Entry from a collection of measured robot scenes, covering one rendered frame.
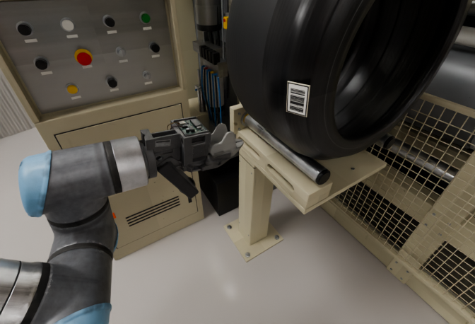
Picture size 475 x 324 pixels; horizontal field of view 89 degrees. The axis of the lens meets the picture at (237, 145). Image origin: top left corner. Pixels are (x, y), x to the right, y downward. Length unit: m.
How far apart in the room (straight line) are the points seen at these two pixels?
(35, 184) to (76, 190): 0.05
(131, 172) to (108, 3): 0.69
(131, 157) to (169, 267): 1.16
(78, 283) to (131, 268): 1.17
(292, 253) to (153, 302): 0.77
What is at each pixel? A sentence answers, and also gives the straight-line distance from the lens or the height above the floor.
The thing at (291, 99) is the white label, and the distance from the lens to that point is 0.44.
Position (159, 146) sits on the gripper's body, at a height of 1.07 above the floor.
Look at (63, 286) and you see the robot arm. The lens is 0.41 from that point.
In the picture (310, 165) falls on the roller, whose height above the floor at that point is 0.92.
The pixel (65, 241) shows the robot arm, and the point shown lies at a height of 0.99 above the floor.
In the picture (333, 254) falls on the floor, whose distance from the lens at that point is 1.61.
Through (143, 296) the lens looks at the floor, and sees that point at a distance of 1.49.
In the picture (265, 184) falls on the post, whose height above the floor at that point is 0.48.
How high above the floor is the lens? 1.32
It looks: 37 degrees down
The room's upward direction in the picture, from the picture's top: straight up
